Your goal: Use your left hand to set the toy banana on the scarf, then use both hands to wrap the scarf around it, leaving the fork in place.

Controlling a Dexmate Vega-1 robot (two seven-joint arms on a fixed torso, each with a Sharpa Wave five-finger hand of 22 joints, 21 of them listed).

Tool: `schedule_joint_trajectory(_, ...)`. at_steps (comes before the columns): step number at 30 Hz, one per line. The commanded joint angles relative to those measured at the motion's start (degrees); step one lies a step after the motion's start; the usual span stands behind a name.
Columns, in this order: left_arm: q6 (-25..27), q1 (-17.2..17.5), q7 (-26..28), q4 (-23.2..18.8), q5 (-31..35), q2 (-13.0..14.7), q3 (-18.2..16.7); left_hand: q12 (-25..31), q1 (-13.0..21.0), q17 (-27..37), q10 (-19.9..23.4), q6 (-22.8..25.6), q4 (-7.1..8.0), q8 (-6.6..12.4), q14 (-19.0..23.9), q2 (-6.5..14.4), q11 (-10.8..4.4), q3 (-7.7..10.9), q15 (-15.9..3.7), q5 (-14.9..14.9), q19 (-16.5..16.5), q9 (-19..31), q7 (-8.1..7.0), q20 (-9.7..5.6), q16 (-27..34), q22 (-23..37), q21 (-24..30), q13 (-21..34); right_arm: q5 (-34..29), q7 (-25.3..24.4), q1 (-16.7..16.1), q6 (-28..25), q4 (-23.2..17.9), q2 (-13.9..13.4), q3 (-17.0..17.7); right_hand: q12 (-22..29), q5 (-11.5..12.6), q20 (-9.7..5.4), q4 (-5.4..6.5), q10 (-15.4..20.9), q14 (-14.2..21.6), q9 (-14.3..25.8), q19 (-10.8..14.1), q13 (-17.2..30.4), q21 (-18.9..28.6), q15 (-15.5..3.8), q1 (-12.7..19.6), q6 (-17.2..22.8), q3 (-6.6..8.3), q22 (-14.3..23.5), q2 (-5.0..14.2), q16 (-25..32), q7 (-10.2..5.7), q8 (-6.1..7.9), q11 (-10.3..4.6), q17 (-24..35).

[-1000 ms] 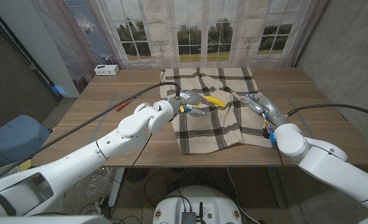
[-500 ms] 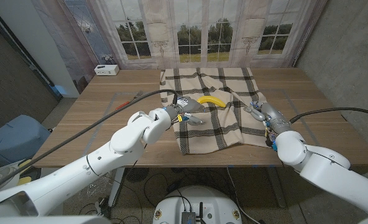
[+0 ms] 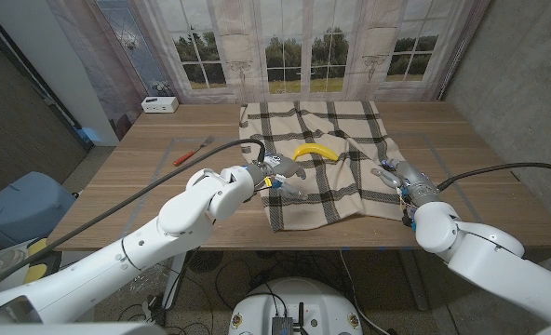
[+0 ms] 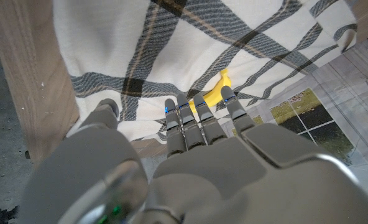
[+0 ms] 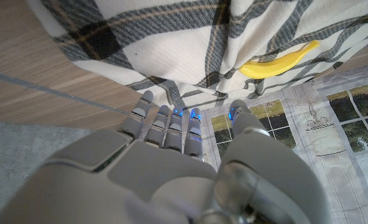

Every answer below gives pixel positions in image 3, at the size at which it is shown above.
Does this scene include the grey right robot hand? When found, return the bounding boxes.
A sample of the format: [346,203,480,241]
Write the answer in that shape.
[370,157,443,209]

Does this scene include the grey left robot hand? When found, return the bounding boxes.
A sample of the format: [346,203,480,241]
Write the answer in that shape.
[245,153,309,202]

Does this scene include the yellow toy banana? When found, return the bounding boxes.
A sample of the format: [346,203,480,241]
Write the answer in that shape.
[291,142,341,163]

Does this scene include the cream black plaid scarf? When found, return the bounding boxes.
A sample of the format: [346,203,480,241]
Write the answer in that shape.
[237,100,410,233]

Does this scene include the grey table leg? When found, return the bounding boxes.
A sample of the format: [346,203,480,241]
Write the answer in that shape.
[398,249,430,312]

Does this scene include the round black floor fan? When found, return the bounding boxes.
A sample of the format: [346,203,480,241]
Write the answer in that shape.
[185,250,224,275]

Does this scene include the white power strip box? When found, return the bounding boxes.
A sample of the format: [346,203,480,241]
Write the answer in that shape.
[140,96,180,114]

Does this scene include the printed window backdrop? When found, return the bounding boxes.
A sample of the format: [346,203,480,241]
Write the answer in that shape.
[46,0,493,141]

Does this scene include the white robot torso base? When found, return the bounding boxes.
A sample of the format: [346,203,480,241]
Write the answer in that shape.
[227,276,364,335]

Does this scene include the small grey electronics box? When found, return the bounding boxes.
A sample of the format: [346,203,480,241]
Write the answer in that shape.
[270,315,295,335]

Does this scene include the white table leg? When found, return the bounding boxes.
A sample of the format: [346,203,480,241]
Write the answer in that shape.
[161,253,188,309]

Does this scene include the yellow black floor pad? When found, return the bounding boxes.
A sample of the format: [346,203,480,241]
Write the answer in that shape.
[21,236,62,285]

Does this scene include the fork with orange handle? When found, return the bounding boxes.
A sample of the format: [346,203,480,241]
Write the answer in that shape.
[172,135,216,168]

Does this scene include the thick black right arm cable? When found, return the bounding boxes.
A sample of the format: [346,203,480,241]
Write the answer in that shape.
[437,161,551,192]

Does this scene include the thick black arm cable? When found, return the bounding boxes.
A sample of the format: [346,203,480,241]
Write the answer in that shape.
[0,138,267,299]
[437,161,551,192]

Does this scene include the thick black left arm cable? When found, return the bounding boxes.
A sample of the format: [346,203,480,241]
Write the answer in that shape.
[0,138,267,299]

